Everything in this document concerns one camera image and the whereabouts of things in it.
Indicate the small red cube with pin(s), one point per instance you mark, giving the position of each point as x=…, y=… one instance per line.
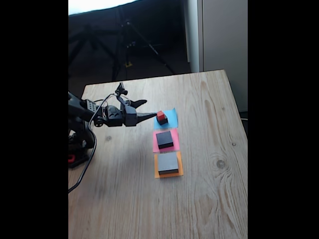
x=160, y=114

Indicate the small black cube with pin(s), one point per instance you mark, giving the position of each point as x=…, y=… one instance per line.
x=164, y=121

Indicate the medium black cube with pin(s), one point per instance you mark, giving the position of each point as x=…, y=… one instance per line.
x=164, y=138

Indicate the blue paper sheet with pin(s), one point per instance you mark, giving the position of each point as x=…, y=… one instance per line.
x=173, y=119

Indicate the pink paper sheet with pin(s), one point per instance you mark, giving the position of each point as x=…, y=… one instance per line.
x=175, y=142

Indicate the large grey cube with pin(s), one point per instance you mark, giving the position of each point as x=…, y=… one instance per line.
x=167, y=161

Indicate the black tripod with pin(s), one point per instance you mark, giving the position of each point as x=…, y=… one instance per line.
x=129, y=44

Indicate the orange paper sheet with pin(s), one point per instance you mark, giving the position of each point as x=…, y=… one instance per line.
x=181, y=169

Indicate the black light stand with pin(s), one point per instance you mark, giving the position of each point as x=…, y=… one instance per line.
x=96, y=46

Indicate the red table clamp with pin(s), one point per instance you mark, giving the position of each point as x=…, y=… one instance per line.
x=71, y=158

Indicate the bright white light panel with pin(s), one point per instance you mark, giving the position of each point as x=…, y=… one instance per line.
x=94, y=5

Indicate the white cabinet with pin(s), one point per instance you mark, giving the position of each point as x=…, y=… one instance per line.
x=224, y=37

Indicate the small gripper camera board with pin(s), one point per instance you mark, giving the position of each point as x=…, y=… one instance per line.
x=121, y=89

